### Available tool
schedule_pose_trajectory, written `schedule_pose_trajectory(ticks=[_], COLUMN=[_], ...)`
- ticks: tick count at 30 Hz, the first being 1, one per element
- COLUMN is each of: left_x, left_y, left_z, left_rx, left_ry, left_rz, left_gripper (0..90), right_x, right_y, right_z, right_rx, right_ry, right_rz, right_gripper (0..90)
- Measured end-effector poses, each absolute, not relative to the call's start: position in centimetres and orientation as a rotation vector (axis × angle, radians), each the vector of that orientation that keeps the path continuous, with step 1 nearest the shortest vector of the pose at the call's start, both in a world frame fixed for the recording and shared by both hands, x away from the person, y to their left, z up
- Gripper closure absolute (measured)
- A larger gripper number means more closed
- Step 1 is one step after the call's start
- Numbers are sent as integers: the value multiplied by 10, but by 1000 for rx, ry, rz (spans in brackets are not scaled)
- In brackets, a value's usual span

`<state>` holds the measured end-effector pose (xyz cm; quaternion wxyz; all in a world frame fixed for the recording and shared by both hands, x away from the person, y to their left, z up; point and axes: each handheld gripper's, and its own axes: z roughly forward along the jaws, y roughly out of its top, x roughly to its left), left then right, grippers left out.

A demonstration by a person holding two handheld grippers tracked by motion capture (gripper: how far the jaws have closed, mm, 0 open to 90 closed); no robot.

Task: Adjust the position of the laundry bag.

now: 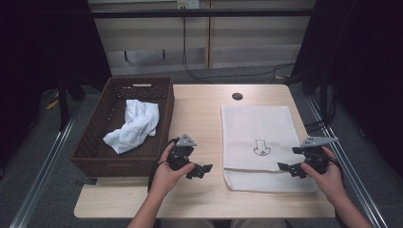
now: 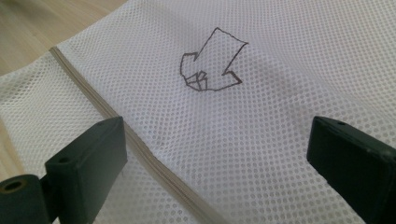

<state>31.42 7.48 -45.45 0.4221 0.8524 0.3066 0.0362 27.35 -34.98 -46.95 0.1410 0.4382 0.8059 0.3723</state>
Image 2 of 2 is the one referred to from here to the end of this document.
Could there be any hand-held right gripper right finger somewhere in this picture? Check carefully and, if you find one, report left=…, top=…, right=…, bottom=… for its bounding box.
left=306, top=116, right=396, bottom=224

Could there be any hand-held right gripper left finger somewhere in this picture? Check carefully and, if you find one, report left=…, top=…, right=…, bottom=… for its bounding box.
left=45, top=116, right=128, bottom=224

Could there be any white mesh laundry bag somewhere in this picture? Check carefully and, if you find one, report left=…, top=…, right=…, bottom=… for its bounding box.
left=0, top=0, right=396, bottom=224

